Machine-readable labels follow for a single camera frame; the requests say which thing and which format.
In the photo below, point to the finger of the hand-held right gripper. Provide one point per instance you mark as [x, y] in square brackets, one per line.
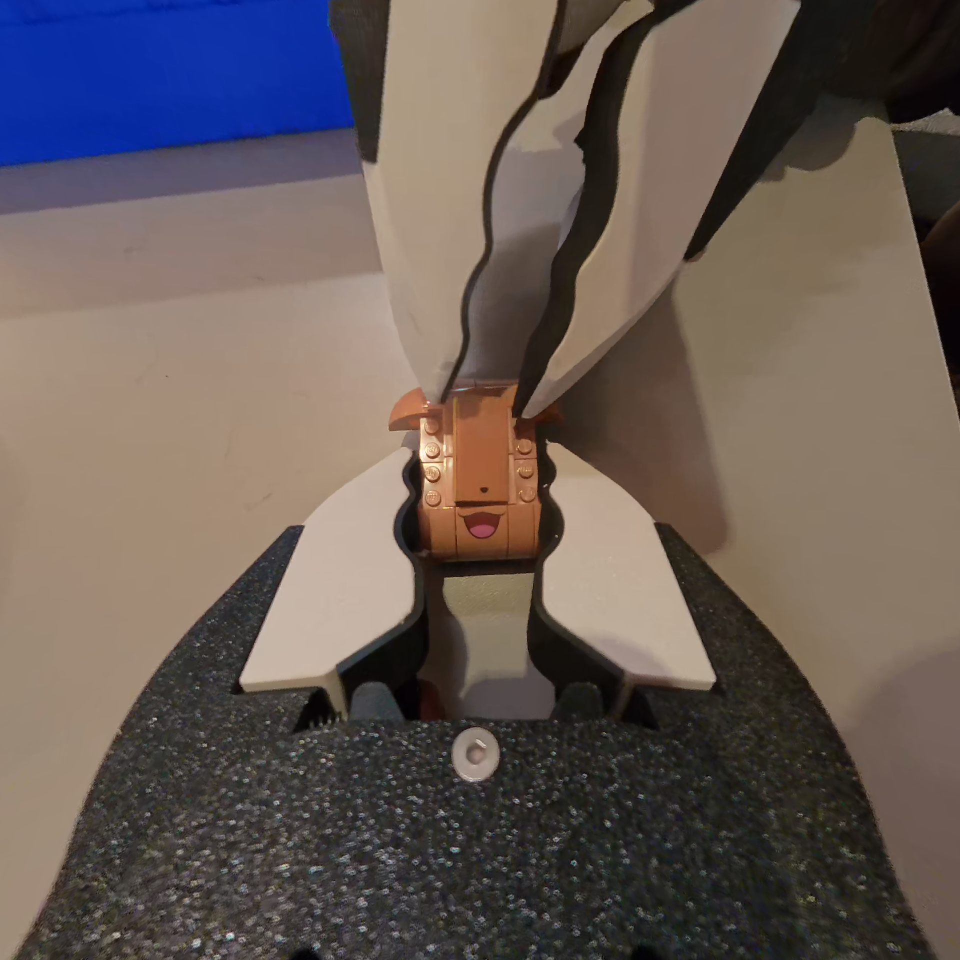
[428, 165]
[683, 165]

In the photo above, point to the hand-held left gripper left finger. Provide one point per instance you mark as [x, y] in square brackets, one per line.
[338, 600]

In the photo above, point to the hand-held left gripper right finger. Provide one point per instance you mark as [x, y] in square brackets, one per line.
[623, 600]

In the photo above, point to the brown lego assembly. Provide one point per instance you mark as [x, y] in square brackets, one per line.
[477, 480]

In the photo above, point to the large blue plastic bin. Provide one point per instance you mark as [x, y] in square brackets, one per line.
[150, 75]

